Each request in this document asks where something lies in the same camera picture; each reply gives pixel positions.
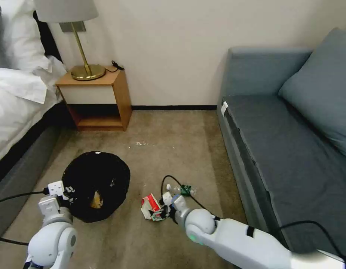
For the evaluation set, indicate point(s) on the small white paper scraps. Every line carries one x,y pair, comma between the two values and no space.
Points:
139,143

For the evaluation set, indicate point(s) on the dark headboard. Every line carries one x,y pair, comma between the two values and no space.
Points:
49,42

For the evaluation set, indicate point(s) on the black baseboard strip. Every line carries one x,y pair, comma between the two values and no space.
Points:
172,107

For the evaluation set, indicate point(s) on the white sofa tag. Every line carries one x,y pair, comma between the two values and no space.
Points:
225,108

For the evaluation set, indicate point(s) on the grey-blue sofa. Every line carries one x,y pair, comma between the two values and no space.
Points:
273,145

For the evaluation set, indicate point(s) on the wooden nightstand with white drawer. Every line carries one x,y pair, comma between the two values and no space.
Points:
91,95

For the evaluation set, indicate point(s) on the grey-blue sofa cushion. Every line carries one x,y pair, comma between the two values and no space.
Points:
324,92

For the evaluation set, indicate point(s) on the yellow crumpled wrapper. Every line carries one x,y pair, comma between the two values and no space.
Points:
97,200

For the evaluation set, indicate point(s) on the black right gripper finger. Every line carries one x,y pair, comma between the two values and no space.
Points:
162,209
158,218

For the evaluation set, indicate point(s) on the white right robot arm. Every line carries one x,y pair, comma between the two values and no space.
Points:
234,235

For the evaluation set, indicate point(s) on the brass lamp with pale shade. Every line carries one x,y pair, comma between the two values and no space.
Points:
87,71

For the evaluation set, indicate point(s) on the white pillow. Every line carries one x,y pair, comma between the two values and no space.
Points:
24,39

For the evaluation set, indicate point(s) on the grey wall plate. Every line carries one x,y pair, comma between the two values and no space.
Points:
78,27

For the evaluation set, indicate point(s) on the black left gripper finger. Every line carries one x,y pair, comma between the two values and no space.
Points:
70,190
73,199

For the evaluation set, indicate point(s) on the black round trash bin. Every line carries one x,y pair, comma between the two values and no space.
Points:
105,173

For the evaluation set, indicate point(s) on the grey bed frame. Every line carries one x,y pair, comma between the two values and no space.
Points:
24,171

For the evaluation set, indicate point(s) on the clear bottle with green label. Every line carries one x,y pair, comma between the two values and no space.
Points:
186,189

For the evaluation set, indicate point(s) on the red and white carton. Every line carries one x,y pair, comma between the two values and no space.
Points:
150,204

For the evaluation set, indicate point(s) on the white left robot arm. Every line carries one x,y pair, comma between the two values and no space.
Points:
50,246

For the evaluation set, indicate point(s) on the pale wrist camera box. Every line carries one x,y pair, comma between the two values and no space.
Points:
167,197
55,188

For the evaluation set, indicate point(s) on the white duvet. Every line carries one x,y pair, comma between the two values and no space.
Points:
13,106

